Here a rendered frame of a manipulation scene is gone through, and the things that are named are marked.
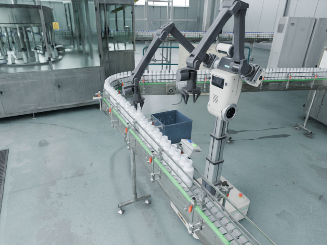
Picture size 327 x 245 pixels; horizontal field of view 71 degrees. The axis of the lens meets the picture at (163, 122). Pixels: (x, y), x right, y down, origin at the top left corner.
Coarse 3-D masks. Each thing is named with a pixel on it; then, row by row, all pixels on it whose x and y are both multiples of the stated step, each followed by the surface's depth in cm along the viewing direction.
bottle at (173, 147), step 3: (174, 144) 141; (171, 147) 139; (174, 147) 138; (171, 150) 140; (174, 150) 139; (171, 153) 140; (171, 156) 140; (168, 159) 144; (168, 162) 144; (171, 162) 142; (171, 165) 143
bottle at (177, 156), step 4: (176, 152) 134; (180, 152) 134; (176, 156) 135; (180, 156) 135; (176, 160) 134; (172, 164) 138; (172, 168) 139; (176, 168) 137; (172, 172) 140; (176, 172) 138
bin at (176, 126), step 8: (160, 112) 241; (168, 112) 246; (176, 112) 250; (160, 120) 245; (168, 120) 250; (176, 120) 253; (184, 120) 238; (192, 120) 225; (160, 128) 222; (168, 128) 215; (176, 128) 220; (184, 128) 225; (168, 136) 219; (176, 136) 224; (184, 136) 229
